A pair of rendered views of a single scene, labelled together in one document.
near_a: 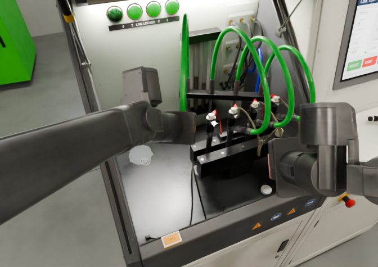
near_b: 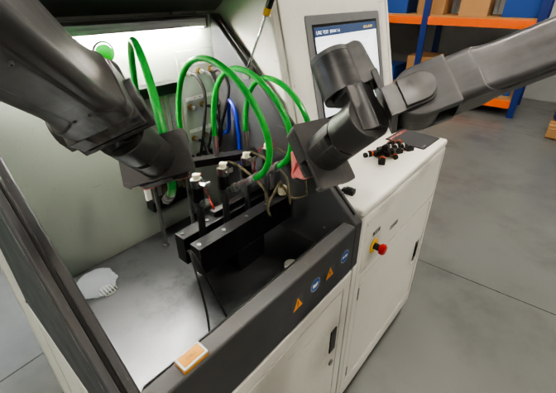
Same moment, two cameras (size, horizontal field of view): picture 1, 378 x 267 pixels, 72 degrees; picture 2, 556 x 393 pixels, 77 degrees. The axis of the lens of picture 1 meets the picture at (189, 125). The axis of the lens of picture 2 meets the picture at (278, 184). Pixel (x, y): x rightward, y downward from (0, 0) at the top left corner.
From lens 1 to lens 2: 0.20 m
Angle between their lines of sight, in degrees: 26
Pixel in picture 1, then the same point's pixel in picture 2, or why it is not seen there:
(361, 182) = (400, 97)
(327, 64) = (307, 101)
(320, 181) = (362, 121)
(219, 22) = (171, 74)
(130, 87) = not seen: hidden behind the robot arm
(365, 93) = not seen: hidden behind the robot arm
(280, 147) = (303, 133)
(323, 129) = (343, 70)
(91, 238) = not seen: outside the picture
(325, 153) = (356, 93)
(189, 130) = (183, 151)
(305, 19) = (270, 52)
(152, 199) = (136, 335)
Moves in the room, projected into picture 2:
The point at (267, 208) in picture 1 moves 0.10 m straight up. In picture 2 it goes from (303, 271) to (304, 237)
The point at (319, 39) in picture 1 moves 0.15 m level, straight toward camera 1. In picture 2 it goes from (291, 73) to (293, 85)
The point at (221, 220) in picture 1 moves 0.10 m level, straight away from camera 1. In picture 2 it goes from (253, 305) to (246, 271)
